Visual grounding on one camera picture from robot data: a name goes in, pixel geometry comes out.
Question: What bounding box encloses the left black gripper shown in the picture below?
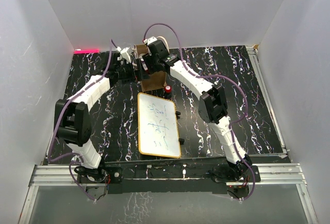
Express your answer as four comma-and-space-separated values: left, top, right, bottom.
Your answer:
115, 59, 150, 84

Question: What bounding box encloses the brown canvas bag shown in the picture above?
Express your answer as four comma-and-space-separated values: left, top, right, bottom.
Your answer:
134, 36, 169, 92

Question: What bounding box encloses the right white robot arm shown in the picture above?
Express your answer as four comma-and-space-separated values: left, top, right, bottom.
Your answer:
141, 37, 252, 181

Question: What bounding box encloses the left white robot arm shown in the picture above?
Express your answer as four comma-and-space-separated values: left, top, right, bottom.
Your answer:
48, 52, 144, 182

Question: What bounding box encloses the pink tape strip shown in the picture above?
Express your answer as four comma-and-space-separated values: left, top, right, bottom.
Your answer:
74, 49, 100, 54

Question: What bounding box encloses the white dry-erase board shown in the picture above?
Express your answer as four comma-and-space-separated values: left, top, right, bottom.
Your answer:
138, 93, 181, 159

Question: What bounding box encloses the black board clip lower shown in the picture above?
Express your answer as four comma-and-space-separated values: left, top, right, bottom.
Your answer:
178, 138, 185, 145

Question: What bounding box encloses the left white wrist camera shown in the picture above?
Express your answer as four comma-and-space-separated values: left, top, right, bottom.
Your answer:
115, 46, 133, 63

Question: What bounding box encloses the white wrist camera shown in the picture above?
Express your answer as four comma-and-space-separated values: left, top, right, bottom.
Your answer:
143, 36, 158, 46
115, 46, 133, 63

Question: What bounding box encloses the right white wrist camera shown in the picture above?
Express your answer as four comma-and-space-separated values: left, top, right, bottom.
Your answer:
143, 36, 158, 46

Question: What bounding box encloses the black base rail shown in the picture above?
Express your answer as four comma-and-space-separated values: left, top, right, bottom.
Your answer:
74, 157, 261, 197

